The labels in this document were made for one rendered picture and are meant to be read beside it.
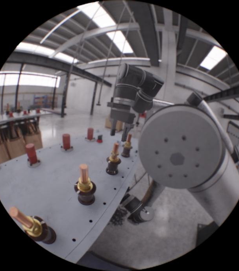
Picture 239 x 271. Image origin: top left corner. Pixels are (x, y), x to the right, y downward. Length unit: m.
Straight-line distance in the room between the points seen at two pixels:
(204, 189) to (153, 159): 0.12
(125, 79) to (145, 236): 2.06
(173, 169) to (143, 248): 1.81
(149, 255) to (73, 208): 1.66
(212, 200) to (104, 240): 1.68
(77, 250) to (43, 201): 0.26
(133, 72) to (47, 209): 0.73
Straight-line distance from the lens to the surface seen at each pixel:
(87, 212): 0.45
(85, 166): 0.33
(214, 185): 0.20
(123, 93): 0.44
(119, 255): 1.80
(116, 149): 0.53
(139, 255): 1.88
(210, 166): 0.15
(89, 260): 0.91
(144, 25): 3.78
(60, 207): 0.48
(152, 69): 6.12
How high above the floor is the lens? 1.78
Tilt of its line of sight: 18 degrees down
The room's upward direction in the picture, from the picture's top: 10 degrees clockwise
